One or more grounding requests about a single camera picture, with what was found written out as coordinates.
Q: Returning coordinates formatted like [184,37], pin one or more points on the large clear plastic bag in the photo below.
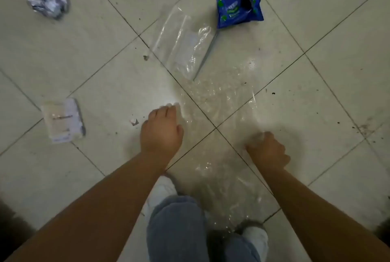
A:
[222,131]

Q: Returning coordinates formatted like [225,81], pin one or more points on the person's white shoe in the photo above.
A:
[256,237]
[160,193]

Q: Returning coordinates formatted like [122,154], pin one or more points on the person's left hand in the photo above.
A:
[161,135]

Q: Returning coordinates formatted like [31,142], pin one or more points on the person's left forearm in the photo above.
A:
[91,210]

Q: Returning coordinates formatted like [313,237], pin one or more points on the person's white left shoe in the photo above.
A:
[160,193]

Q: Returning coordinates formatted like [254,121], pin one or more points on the small clear plastic bag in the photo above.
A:
[182,42]

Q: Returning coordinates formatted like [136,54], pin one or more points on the white paper packet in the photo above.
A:
[63,120]

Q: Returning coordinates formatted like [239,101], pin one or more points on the small white paper scrap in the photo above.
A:
[134,121]

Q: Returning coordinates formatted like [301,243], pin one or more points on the person's left fingers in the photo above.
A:
[163,112]

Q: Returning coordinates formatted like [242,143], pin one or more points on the blue snack wrapper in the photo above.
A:
[239,9]

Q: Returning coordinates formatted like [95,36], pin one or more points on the person's right forearm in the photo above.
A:
[323,216]

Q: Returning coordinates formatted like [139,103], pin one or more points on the person's right hand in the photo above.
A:
[268,150]

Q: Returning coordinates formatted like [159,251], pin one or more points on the person's white right shoe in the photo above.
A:
[256,237]

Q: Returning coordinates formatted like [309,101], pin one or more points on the person's right fingers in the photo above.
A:
[259,141]

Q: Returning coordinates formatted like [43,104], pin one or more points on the person's blue jeans leg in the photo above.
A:
[189,231]

